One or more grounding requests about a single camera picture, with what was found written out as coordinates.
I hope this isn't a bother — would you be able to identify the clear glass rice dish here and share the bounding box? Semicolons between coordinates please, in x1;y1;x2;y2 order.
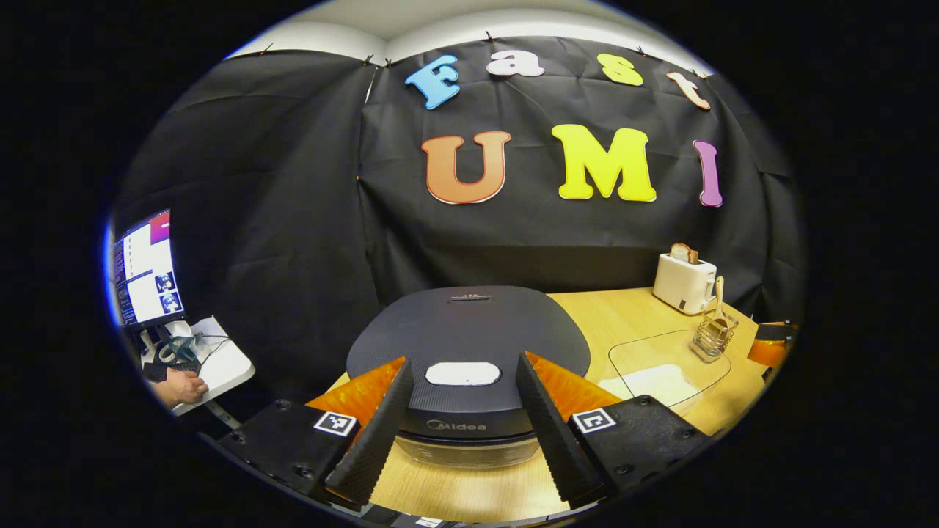
598;330;732;415

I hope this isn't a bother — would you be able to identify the black keyboard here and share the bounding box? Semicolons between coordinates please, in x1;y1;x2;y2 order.
143;359;199;382

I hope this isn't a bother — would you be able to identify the grey rice cooker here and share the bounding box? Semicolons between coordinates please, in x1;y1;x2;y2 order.
346;286;591;470

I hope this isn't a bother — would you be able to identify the white rice heap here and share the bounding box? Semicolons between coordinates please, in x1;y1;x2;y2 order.
600;364;698;403

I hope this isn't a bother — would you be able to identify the black backdrop cloth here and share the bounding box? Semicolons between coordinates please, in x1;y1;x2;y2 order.
110;37;808;397

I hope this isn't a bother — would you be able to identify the wire chopstick holder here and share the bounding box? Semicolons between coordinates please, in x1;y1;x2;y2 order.
690;312;739;364

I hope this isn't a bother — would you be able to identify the teal object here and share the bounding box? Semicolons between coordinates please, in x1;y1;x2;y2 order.
158;336;199;367

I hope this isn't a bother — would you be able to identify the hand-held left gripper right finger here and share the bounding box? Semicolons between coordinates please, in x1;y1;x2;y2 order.
516;352;711;507

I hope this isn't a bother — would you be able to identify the white side table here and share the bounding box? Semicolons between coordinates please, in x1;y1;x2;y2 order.
139;317;256;417

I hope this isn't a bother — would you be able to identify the computer monitor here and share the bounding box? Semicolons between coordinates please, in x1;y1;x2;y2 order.
112;209;186;329

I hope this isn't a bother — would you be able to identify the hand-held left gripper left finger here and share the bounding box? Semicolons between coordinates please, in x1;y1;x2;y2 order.
220;356;415;510

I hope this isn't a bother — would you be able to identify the white toaster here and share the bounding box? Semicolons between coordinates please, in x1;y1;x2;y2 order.
653;253;718;316

